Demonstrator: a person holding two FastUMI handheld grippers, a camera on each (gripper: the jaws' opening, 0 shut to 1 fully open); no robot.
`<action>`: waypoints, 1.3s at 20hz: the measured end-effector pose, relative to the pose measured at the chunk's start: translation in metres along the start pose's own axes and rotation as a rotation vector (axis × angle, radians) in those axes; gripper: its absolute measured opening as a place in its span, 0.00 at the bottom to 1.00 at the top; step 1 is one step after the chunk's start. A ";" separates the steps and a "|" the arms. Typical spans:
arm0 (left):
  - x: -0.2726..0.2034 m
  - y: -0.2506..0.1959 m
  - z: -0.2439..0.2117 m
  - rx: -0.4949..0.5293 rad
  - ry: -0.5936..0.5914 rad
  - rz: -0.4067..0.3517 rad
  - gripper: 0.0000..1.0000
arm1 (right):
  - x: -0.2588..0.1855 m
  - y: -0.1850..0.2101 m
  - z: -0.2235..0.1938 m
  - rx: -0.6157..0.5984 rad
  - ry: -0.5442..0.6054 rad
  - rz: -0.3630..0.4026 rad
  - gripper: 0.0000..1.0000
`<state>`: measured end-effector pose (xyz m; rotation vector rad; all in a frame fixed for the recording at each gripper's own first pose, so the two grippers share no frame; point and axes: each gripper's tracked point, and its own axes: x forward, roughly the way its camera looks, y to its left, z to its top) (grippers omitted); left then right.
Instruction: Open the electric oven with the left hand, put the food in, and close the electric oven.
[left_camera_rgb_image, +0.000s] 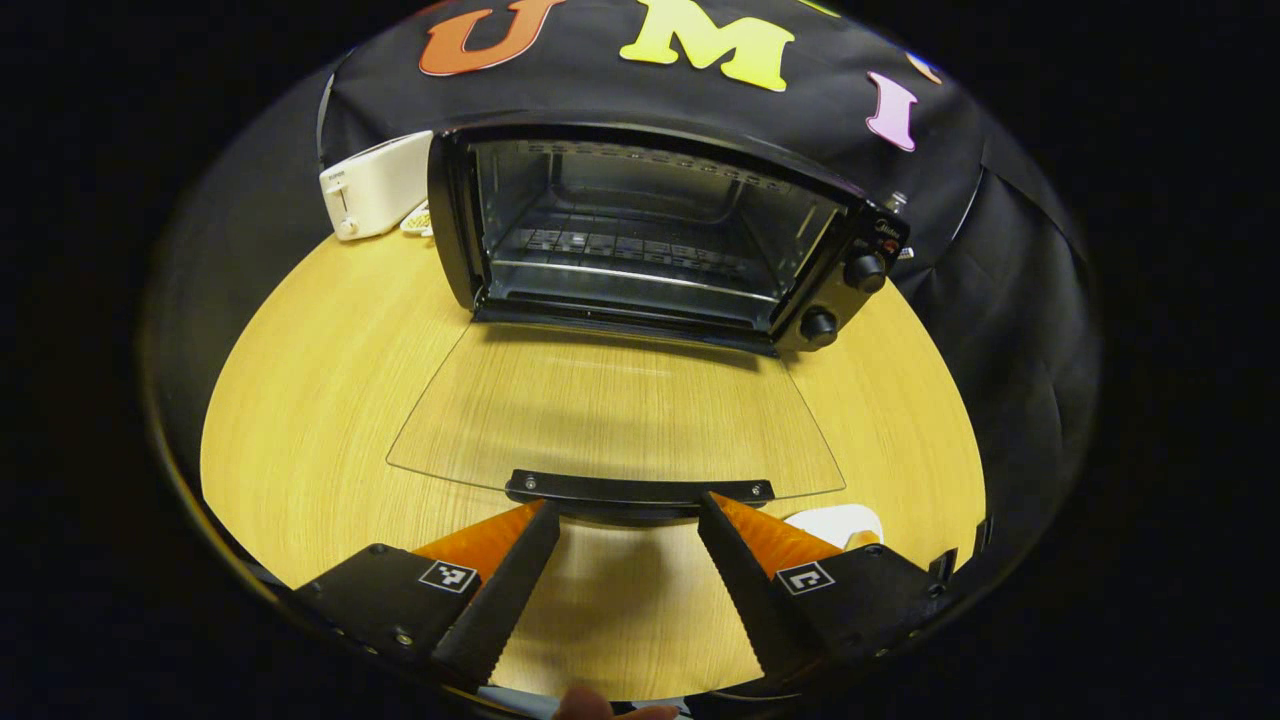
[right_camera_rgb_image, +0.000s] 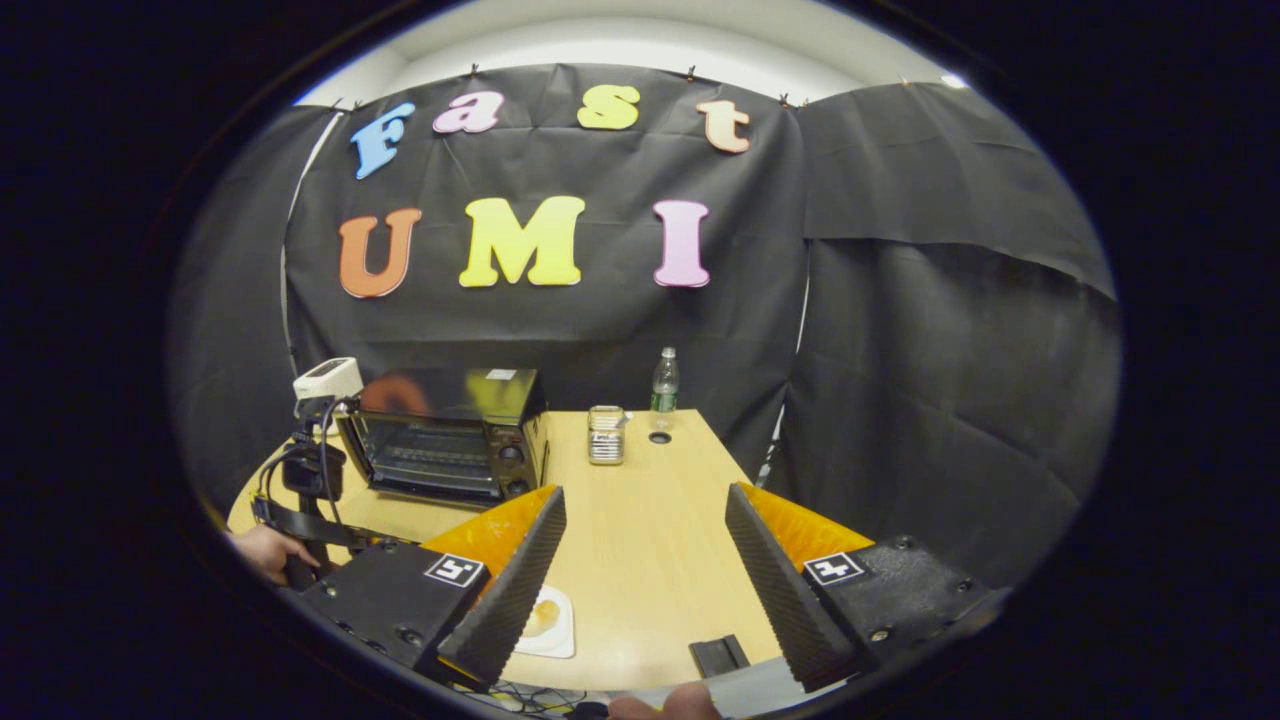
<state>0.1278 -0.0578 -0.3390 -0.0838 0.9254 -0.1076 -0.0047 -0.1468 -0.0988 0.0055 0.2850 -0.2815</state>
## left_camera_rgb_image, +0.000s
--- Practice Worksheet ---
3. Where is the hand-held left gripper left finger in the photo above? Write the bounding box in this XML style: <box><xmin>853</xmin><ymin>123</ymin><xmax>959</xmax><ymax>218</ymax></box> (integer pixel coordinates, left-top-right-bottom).
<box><xmin>293</xmin><ymin>499</ymin><xmax>562</xmax><ymax>693</ymax></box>

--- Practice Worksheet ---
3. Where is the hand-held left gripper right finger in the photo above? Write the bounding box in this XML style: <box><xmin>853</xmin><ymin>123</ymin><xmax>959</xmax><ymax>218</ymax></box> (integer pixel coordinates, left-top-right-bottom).
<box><xmin>697</xmin><ymin>490</ymin><xmax>961</xmax><ymax>691</ymax></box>

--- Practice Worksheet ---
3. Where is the black electric oven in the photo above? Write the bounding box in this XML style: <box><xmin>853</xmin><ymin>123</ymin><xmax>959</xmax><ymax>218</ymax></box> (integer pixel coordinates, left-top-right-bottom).
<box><xmin>386</xmin><ymin>120</ymin><xmax>912</xmax><ymax>527</ymax></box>

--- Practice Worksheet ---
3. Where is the white oval plate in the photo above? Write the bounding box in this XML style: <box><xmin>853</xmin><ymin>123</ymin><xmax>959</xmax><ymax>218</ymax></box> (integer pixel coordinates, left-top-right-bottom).
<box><xmin>783</xmin><ymin>504</ymin><xmax>885</xmax><ymax>553</ymax></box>

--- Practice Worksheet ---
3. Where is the black backdrop cloth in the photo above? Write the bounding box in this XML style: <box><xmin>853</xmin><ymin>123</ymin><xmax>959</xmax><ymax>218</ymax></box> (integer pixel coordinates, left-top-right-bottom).
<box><xmin>145</xmin><ymin>0</ymin><xmax>1103</xmax><ymax>611</ymax></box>

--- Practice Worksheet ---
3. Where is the white toaster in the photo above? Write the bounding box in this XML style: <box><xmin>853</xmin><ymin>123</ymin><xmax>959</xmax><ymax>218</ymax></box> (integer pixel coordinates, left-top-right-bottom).
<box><xmin>319</xmin><ymin>130</ymin><xmax>437</xmax><ymax>242</ymax></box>

